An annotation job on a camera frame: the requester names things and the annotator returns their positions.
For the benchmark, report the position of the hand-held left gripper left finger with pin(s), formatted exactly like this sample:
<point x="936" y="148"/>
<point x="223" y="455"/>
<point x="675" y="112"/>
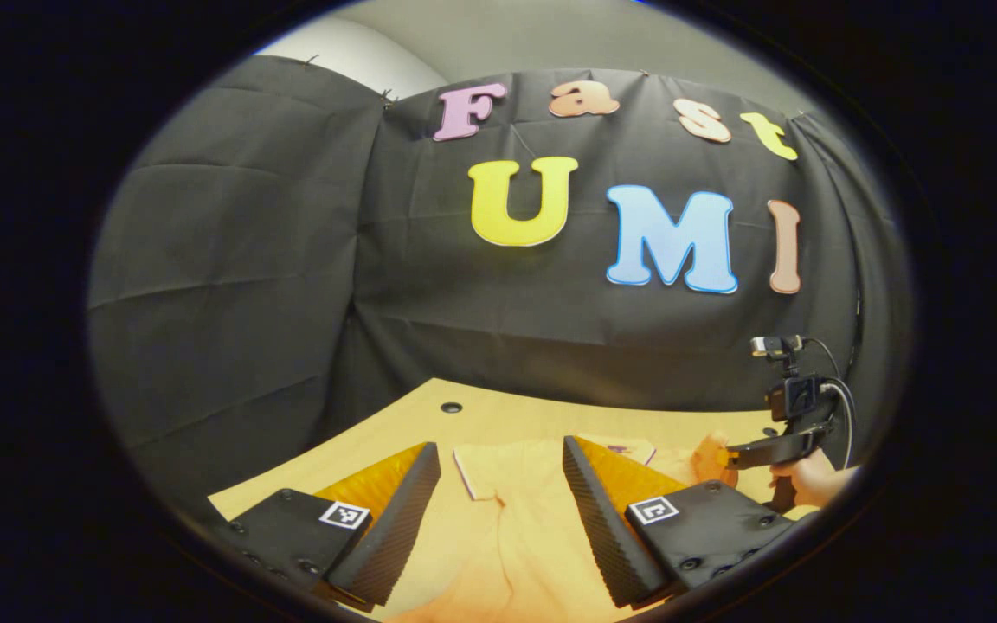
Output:
<point x="395" y="528"/>

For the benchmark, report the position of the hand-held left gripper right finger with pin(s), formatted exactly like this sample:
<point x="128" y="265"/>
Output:
<point x="602" y="528"/>

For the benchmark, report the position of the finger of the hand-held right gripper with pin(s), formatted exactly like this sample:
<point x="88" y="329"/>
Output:
<point x="713" y="459"/>

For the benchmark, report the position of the orange T-shirt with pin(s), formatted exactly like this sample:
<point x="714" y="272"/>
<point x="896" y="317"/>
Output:
<point x="516" y="536"/>

